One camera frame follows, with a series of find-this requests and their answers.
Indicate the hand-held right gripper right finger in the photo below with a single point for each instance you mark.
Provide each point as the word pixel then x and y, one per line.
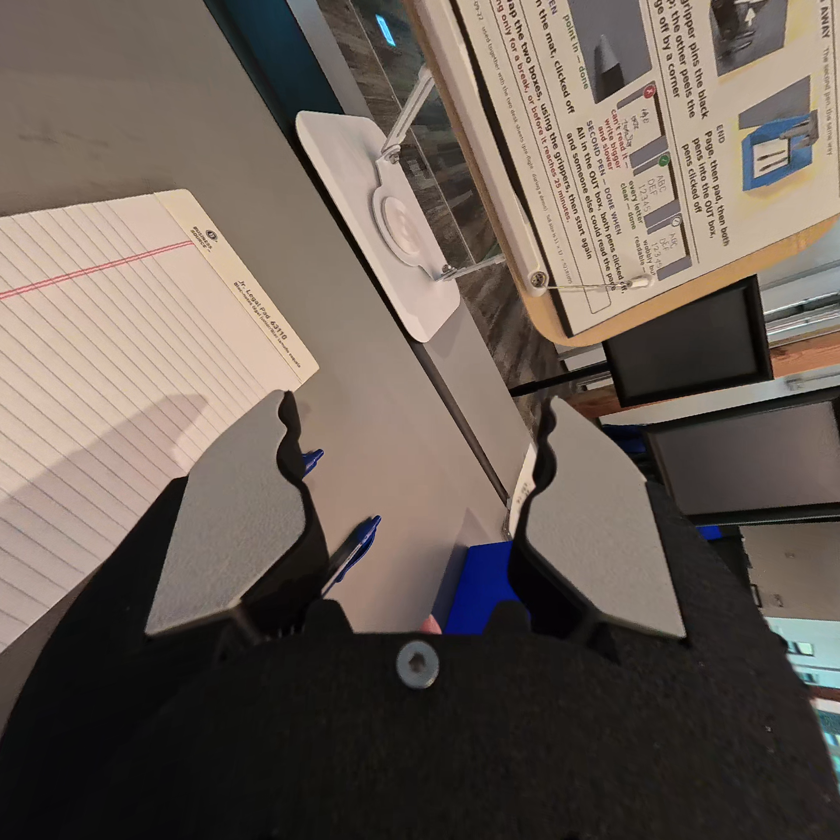
pixel 604 544

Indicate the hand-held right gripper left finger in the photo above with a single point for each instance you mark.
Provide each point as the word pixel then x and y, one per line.
pixel 229 512

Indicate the printed instruction sheet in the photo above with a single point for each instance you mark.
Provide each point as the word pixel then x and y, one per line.
pixel 656 164

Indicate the wooden display board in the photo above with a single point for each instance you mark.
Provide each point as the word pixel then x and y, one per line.
pixel 550 323

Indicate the printed paper sheet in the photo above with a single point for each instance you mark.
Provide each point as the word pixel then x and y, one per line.
pixel 525 485

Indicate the blue plastic bin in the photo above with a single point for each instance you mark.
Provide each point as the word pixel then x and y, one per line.
pixel 479 577

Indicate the white lined notepad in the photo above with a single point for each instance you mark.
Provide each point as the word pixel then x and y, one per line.
pixel 98 328

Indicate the blue pen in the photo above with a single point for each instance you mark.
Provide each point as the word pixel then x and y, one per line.
pixel 359 541
pixel 313 458

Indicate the white metal board stand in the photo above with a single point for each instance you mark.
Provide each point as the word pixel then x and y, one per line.
pixel 341 170

